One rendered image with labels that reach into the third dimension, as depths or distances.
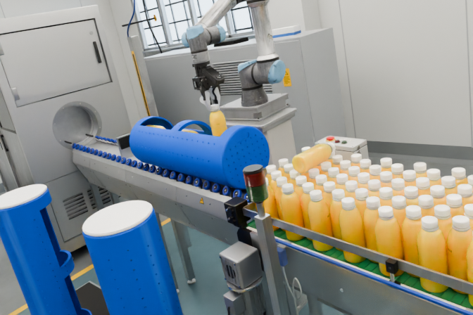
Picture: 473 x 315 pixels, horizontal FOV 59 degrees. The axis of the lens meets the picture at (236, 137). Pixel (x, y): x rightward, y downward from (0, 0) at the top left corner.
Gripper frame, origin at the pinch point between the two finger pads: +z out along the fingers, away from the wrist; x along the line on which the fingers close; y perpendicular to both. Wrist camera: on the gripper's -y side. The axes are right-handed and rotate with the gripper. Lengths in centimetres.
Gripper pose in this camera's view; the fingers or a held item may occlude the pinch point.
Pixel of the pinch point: (214, 106)
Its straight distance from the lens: 187.6
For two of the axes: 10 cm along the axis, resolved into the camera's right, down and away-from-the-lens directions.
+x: -7.4, 3.3, -5.9
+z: 2.0, 9.4, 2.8
